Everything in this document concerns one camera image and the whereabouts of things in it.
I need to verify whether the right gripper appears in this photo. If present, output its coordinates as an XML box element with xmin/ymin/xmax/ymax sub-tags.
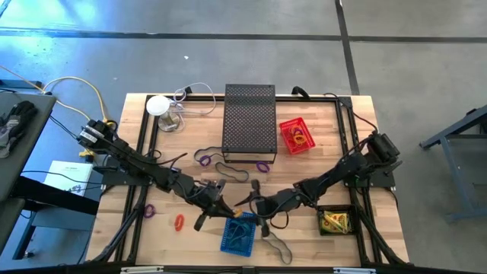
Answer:
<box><xmin>234</xmin><ymin>177</ymin><xmax>304</xmax><ymax>238</ymax></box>

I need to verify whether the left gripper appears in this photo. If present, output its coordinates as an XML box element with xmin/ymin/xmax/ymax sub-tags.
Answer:
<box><xmin>186</xmin><ymin>178</ymin><xmax>242</xmax><ymax>233</ymax></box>

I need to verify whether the blue plastic basket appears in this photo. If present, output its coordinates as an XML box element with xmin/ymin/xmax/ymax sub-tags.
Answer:
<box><xmin>219</xmin><ymin>211</ymin><xmax>257</xmax><ymax>258</ymax></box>

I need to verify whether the white round desk lamp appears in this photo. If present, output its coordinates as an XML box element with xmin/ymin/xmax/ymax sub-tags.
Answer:
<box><xmin>145</xmin><ymin>94</ymin><xmax>183</xmax><ymax>133</ymax></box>

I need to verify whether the red plastic basket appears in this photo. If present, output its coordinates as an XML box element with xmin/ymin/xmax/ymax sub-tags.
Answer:
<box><xmin>279</xmin><ymin>116</ymin><xmax>317</xmax><ymax>155</ymax></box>

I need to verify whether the black perforated metal shelf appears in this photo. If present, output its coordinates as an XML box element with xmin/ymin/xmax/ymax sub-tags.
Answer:
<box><xmin>221</xmin><ymin>83</ymin><xmax>279</xmax><ymax>164</ymax></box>

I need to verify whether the black mesh tray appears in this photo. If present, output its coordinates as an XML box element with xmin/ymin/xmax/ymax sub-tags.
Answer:
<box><xmin>316</xmin><ymin>204</ymin><xmax>361</xmax><ymax>237</ymax></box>

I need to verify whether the white booklet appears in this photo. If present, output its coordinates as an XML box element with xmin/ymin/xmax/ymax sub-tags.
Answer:
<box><xmin>43</xmin><ymin>160</ymin><xmax>94</xmax><ymax>197</ymax></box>

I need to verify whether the dark grey side table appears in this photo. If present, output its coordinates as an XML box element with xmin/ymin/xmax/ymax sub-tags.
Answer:
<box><xmin>0</xmin><ymin>78</ymin><xmax>100</xmax><ymax>262</ymax></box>

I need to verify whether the blue-grey metal stand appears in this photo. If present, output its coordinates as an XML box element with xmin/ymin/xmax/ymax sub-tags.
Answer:
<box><xmin>420</xmin><ymin>104</ymin><xmax>487</xmax><ymax>225</ymax></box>

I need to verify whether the grey work glove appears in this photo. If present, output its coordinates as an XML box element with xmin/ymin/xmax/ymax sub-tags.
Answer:
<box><xmin>0</xmin><ymin>100</ymin><xmax>39</xmax><ymax>159</ymax></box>

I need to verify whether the white frame bracket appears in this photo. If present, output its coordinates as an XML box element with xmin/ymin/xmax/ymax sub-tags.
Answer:
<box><xmin>119</xmin><ymin>266</ymin><xmax>165</xmax><ymax>274</ymax></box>
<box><xmin>333</xmin><ymin>266</ymin><xmax>377</xmax><ymax>274</ymax></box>

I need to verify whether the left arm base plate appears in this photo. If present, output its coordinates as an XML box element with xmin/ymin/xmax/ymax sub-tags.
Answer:
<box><xmin>101</xmin><ymin>163</ymin><xmax>153</xmax><ymax>187</ymax></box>

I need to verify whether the black aluminium table frame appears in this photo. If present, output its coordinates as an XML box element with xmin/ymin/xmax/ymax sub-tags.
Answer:
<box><xmin>86</xmin><ymin>93</ymin><xmax>411</xmax><ymax>267</ymax></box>

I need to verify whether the white cable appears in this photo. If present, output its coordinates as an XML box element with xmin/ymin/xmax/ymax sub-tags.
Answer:
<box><xmin>173</xmin><ymin>81</ymin><xmax>217</xmax><ymax>117</ymax></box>

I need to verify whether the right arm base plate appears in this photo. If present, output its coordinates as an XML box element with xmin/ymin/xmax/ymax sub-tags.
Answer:
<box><xmin>344</xmin><ymin>167</ymin><xmax>396</xmax><ymax>189</ymax></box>

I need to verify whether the yellow extension cord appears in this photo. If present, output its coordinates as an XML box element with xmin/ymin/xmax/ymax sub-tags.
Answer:
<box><xmin>40</xmin><ymin>75</ymin><xmax>115</xmax><ymax>129</ymax></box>
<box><xmin>0</xmin><ymin>64</ymin><xmax>94</xmax><ymax>158</ymax></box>

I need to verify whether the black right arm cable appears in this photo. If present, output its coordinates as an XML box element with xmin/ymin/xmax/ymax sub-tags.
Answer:
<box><xmin>323</xmin><ymin>92</ymin><xmax>377</xmax><ymax>132</ymax></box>

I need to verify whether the black floor cable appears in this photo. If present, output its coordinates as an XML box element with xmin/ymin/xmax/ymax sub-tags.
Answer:
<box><xmin>21</xmin><ymin>170</ymin><xmax>106</xmax><ymax>190</ymax></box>

